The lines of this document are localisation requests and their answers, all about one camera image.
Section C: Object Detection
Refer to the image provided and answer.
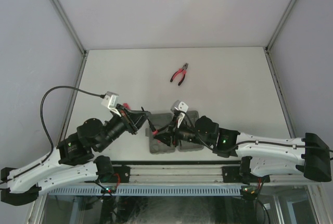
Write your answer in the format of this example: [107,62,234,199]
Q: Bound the aluminium mounting rail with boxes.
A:
[37,164,321,184]

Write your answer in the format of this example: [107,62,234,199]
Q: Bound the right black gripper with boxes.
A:
[153,115,211,148]

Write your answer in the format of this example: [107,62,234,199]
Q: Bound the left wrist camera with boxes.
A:
[101,91,120,116]

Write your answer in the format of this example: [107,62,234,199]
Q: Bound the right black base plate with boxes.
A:
[222,166,271,185]

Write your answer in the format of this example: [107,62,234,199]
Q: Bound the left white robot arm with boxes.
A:
[1,104,151,206]

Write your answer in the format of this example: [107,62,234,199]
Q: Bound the right aluminium frame post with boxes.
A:
[263,0,299,138]

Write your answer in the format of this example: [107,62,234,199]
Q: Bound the blue slotted cable duct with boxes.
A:
[48,185,241,196]

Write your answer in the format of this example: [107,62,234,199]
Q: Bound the red utility knife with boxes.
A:
[123,103,131,110]

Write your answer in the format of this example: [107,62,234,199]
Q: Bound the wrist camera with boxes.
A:
[101,91,120,116]
[171,100,188,128]

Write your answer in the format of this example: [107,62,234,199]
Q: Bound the aluminium frame post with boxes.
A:
[36,0,88,128]
[263,0,299,138]

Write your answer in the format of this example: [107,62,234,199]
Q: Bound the red black screwdriver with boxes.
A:
[148,119,158,135]

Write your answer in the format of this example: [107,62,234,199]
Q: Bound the grey plastic tool case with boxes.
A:
[145,113,204,155]

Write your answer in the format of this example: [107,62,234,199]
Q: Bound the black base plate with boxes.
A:
[222,166,271,185]
[98,166,131,183]

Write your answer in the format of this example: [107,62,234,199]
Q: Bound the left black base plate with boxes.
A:
[98,166,131,183]

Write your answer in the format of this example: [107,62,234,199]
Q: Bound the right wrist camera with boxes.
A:
[171,100,188,128]

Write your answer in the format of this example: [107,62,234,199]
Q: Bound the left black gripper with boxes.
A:
[97,103,151,152]

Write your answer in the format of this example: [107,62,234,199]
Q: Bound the left aluminium frame post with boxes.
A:
[36,0,88,128]

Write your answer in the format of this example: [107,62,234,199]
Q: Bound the red handled pliers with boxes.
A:
[170,63,188,86]

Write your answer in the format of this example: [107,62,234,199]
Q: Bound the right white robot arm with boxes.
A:
[150,114,332,182]

